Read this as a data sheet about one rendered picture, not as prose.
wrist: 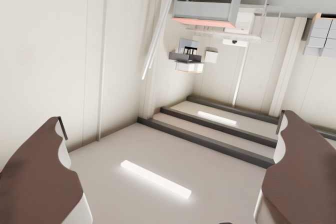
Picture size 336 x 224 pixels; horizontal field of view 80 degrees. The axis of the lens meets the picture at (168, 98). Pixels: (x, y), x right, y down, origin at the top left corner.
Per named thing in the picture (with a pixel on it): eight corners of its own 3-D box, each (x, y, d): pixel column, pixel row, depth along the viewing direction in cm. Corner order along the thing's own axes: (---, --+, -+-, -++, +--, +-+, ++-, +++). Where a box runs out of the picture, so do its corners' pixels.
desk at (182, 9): (175, -17, 473) (170, 18, 492) (237, -16, 412) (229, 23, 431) (187, -7, 539) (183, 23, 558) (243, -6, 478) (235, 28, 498)
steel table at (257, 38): (190, -5, 557) (184, 32, 583) (269, -3, 473) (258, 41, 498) (199, 2, 621) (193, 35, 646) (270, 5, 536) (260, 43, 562)
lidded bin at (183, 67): (178, 62, 592) (177, 70, 599) (189, 64, 577) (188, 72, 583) (184, 61, 630) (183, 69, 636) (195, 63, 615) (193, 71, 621)
